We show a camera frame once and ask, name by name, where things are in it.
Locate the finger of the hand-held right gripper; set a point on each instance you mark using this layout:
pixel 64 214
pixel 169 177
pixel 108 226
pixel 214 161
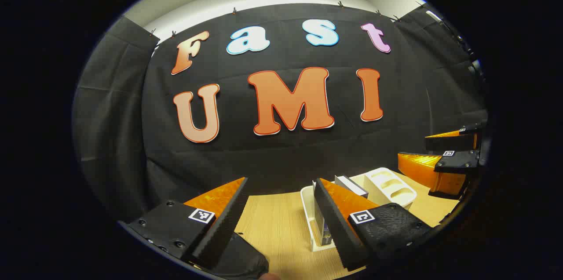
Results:
pixel 448 141
pixel 457 161

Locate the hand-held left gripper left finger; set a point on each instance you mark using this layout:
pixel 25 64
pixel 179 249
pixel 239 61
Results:
pixel 222 223

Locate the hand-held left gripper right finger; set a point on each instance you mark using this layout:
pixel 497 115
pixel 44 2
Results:
pixel 334 223

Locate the blue cover book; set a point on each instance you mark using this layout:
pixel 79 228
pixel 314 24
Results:
pixel 322 227

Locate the grey portrait cover book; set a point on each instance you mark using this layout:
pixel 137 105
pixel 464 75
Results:
pixel 352 185

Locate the black schoolbag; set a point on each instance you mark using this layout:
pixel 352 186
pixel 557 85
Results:
pixel 246 258

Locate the white bookshelf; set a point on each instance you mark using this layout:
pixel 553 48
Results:
pixel 387 187

